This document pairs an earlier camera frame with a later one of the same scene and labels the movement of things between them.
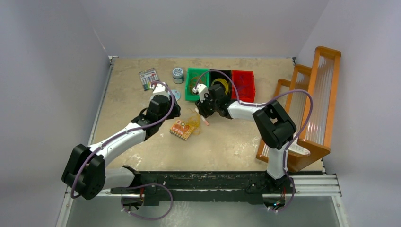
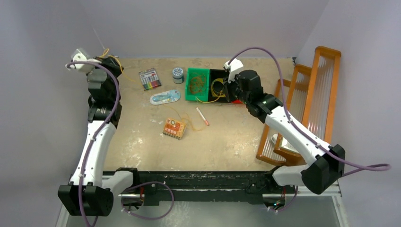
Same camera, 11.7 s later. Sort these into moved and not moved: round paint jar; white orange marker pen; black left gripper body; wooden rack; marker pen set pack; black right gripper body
Moved: black right gripper body; black left gripper body
Not moved: wooden rack; white orange marker pen; round paint jar; marker pen set pack
